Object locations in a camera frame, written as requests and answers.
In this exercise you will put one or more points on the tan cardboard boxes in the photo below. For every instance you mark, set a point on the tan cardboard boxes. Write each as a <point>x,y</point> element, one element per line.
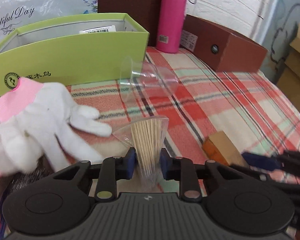
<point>289,81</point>

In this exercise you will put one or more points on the brown wooden headboard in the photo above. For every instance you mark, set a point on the brown wooden headboard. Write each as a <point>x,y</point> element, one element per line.
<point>145,12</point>

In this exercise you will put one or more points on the small orange tan box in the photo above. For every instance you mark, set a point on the small orange tan box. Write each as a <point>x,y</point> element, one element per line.
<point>220,148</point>

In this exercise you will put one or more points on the brown cardboard box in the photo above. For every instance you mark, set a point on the brown cardboard box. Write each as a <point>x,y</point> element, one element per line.
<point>221,48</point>

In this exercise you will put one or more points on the pink thermos bottle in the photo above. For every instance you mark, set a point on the pink thermos bottle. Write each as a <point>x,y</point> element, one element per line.
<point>171,19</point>

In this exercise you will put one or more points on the clear plastic cup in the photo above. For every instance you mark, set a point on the clear plastic cup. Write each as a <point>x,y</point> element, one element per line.
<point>143,80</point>

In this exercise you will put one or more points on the white pink work glove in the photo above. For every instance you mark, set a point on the white pink work glove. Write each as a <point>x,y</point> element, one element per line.
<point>38,119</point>

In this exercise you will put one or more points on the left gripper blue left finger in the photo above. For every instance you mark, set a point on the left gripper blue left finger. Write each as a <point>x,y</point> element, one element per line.
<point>125,165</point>

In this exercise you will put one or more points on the clear bag of toothpicks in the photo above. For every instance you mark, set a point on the clear bag of toothpicks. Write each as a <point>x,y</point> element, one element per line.
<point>147,136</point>

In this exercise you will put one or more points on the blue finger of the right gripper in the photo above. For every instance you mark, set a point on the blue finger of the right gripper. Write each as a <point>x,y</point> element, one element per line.
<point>261,161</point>

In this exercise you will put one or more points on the plaid bed blanket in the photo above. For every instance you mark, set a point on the plaid bed blanket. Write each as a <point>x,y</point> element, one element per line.
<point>254,114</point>

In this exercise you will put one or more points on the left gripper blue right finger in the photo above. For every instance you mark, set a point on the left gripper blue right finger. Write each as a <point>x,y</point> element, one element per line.
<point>170,167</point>

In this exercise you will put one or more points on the green cardboard box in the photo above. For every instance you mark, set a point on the green cardboard box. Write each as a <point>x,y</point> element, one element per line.
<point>72,50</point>

